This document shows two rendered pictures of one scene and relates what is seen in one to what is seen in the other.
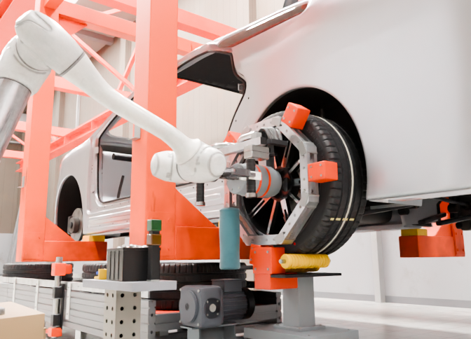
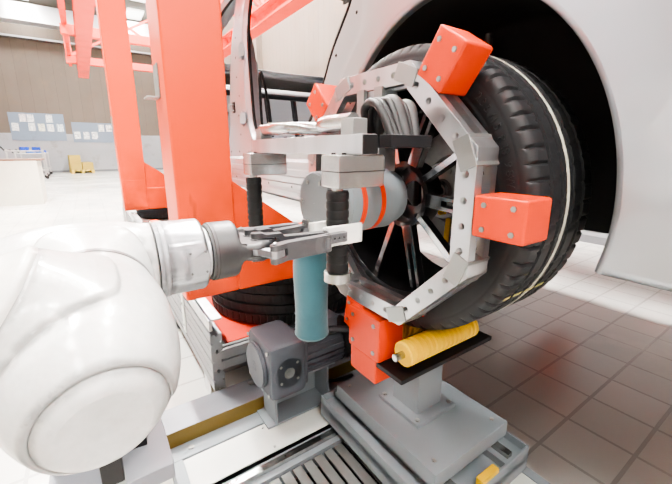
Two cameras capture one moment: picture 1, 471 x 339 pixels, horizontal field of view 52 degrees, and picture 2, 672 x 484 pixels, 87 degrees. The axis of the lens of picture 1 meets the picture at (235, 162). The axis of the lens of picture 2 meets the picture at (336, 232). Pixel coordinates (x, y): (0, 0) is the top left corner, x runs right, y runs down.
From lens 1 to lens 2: 135 cm
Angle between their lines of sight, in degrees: 25
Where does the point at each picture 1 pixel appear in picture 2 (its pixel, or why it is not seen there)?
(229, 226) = (308, 276)
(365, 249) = not seen: hidden behind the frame
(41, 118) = (114, 43)
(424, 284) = not seen: hidden behind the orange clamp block
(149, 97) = (160, 14)
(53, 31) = not seen: outside the picture
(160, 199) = (204, 205)
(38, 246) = (141, 194)
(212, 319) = (289, 387)
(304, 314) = (426, 394)
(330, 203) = (511, 276)
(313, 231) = (463, 313)
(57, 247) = (162, 193)
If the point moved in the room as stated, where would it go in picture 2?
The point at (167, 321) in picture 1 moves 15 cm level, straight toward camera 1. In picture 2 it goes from (241, 352) to (232, 378)
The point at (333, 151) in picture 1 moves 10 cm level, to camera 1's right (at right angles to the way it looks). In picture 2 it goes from (540, 160) to (603, 160)
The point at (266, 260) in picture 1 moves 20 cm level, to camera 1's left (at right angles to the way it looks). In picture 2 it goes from (371, 338) to (288, 335)
